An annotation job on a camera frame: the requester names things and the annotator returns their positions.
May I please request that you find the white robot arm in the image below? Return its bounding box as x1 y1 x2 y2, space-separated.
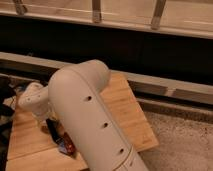
18 60 149 171

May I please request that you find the red toy object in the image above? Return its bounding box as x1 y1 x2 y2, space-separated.
63 133 76 155

